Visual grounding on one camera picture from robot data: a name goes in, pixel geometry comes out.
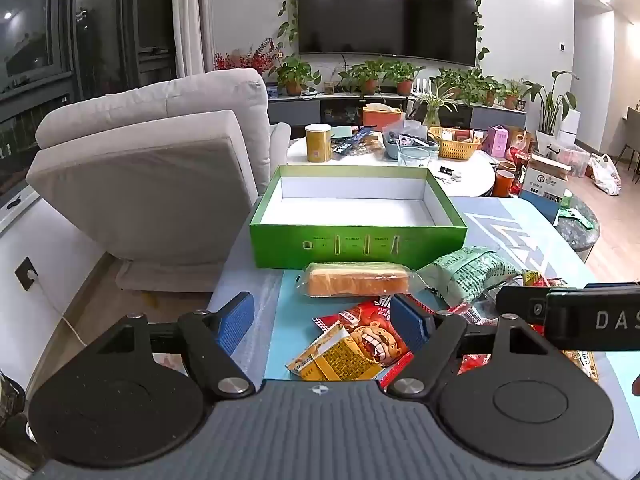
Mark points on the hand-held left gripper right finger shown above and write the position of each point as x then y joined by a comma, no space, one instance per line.
407,320

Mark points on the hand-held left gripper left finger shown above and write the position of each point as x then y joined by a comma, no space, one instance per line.
235,325

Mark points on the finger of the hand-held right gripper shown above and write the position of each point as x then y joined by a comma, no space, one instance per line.
515,300

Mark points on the red cartoon snack packet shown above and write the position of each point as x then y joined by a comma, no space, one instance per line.
375,340

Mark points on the yellow noodle packet red ends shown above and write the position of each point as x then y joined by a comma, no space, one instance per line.
580,365

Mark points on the green snack packet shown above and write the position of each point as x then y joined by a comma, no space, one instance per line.
465,270

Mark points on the bread loaf packet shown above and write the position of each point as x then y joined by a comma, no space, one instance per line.
350,280

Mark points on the yellow snack packet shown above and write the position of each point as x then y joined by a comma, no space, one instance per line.
340,360

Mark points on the green cardboard box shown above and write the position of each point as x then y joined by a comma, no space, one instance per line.
350,247

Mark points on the small red yellow packet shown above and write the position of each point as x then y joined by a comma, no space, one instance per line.
540,279

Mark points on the dark marble round table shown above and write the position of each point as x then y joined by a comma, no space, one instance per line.
580,235

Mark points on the flat green packet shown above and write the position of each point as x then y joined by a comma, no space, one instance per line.
570,212

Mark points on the orange cup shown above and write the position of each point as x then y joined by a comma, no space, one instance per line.
507,166
503,185

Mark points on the cardboard carton with label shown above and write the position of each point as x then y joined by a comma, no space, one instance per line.
545,180

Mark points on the round white table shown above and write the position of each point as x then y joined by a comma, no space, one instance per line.
470,180

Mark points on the scissors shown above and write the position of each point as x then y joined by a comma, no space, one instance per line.
450,176

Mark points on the white plastic bag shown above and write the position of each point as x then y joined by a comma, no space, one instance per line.
605,175

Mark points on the clear storage bin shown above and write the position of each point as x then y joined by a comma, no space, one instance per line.
570,160

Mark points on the pink box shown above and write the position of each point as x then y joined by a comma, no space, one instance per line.
496,142

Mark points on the yellow woven basket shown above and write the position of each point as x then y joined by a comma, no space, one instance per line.
455,150

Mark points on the clear glass cup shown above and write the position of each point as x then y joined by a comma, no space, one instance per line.
414,156

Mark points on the grey blue plastic bin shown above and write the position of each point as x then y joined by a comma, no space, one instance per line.
395,147

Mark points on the beige sofa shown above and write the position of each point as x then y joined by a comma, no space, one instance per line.
150,170

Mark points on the dark blue packet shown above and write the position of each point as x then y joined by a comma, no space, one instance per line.
350,142

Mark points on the tall plant in white pot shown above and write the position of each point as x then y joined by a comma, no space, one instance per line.
550,110

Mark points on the yellow canister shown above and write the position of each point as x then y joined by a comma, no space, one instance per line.
318,144

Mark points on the mint green box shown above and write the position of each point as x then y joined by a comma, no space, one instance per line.
342,132

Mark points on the orange box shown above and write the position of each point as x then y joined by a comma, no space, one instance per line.
382,117

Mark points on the spider plant in glass vase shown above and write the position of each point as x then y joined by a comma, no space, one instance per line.
432,110

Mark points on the grey television cabinet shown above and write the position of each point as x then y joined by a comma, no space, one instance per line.
300,110

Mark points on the row of potted plants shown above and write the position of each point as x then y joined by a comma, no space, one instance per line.
367,77

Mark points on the red flower decoration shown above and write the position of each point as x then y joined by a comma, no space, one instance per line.
250,60

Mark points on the hanging green vine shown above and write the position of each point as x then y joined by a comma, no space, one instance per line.
292,5
480,30

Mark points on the black television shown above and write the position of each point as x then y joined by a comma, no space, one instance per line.
385,10

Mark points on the white curtain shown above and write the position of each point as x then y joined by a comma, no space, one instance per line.
192,10

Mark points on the dark window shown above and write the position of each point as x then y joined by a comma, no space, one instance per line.
30,35

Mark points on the black wall socket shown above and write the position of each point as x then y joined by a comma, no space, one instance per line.
25,274

